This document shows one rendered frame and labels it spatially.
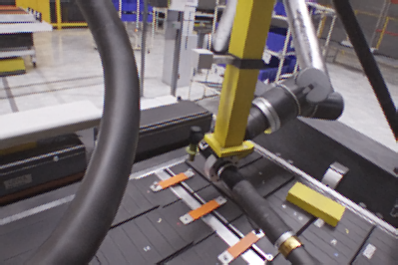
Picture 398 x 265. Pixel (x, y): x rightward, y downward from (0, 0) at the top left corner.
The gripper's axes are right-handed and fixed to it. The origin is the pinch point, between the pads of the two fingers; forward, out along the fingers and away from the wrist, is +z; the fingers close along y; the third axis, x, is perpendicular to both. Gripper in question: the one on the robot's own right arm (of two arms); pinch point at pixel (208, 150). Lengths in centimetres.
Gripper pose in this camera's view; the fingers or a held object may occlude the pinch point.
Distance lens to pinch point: 69.1
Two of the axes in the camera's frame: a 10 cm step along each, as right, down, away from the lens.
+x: -4.2, -4.8, 7.7
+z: -8.4, 5.2, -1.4
